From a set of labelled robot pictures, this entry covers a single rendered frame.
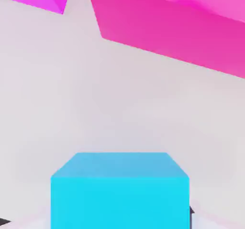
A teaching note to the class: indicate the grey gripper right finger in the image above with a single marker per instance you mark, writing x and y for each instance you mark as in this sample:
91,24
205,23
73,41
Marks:
199,219

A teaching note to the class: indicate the small cyan cube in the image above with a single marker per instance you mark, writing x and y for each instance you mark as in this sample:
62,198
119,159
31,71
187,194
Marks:
119,198

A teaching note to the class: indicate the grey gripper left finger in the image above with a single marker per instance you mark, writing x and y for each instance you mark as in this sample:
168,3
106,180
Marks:
9,224

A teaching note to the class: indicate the large pink box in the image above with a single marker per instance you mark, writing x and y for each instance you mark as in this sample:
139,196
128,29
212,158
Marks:
172,28

